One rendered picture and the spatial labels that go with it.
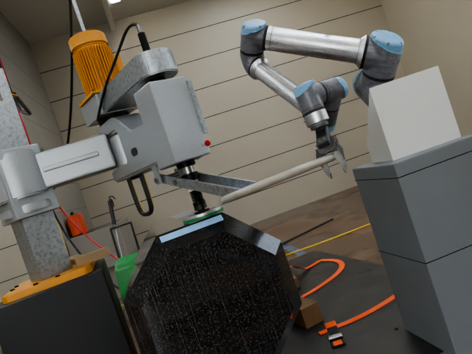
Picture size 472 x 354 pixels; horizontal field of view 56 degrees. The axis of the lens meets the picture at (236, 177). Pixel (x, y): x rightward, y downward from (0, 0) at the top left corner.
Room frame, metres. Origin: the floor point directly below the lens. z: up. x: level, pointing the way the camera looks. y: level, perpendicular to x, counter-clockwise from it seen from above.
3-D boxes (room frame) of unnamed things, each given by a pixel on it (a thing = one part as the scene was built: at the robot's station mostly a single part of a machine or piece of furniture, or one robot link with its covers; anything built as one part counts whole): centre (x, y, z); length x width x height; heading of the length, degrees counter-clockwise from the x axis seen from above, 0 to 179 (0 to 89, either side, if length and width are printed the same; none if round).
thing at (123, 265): (4.03, 1.18, 0.43); 0.35 x 0.35 x 0.87; 1
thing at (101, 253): (2.68, 0.99, 0.81); 0.20 x 0.10 x 0.05; 114
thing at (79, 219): (5.58, 2.08, 1.00); 0.50 x 0.22 x 0.33; 9
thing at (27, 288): (2.66, 1.24, 0.76); 0.49 x 0.49 x 0.05; 16
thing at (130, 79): (2.57, 0.43, 1.64); 0.96 x 0.25 x 0.17; 36
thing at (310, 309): (2.70, -0.11, 0.07); 0.30 x 0.12 x 0.12; 21
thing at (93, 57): (2.83, 0.60, 1.93); 0.31 x 0.28 x 0.40; 126
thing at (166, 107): (2.36, 0.27, 1.35); 0.36 x 0.22 x 0.45; 36
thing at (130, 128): (2.62, 0.44, 1.33); 0.74 x 0.23 x 0.49; 36
